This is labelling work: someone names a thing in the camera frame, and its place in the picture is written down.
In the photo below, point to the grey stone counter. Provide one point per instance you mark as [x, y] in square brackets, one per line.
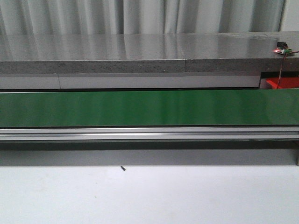
[149, 61]

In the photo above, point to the green conveyor belt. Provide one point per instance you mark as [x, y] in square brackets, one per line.
[150, 108]

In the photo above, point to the red plastic bin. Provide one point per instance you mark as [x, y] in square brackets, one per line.
[283, 83]

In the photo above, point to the small green circuit board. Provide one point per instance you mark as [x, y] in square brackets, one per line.
[283, 49]

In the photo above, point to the white curtain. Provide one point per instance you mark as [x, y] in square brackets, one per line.
[34, 17]

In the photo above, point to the aluminium conveyor frame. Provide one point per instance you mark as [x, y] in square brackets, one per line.
[141, 146]

